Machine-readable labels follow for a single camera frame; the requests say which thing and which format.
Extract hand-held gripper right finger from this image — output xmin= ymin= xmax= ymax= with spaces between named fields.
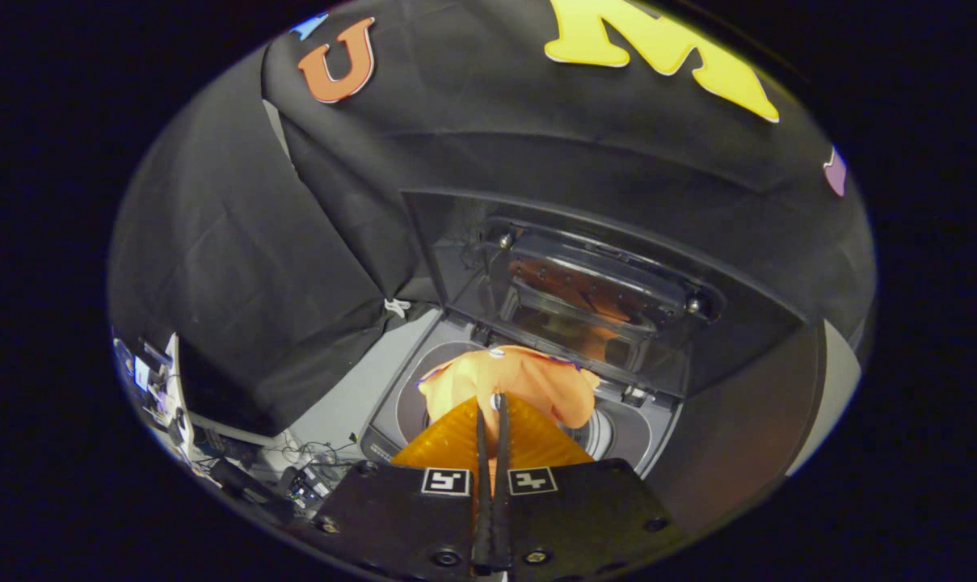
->
xmin=492 ymin=394 xmax=691 ymax=580

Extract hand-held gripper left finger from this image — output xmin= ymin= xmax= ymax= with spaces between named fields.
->
xmin=290 ymin=396 xmax=490 ymax=580

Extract yellow-orange polo shirt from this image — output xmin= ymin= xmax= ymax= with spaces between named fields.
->
xmin=416 ymin=345 xmax=601 ymax=458

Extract dark washing machine lid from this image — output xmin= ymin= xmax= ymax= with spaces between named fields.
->
xmin=399 ymin=189 xmax=806 ymax=399

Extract white desk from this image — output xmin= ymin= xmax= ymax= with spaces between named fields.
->
xmin=163 ymin=332 xmax=285 ymax=450

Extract thin black floor cables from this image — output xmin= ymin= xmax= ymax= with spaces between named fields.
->
xmin=274 ymin=432 xmax=361 ymax=496

